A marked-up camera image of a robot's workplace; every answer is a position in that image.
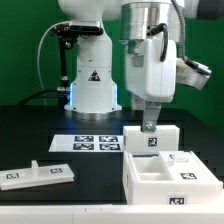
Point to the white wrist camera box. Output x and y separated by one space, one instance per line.
192 77

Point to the white cabinet door panel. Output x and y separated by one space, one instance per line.
35 176

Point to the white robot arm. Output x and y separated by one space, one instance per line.
153 32

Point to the white cabinet body box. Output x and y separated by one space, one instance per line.
146 183

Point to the white cabinet top block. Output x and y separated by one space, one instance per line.
165 138

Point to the white marker sheet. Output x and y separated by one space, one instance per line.
86 143

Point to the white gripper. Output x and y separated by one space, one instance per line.
150 78

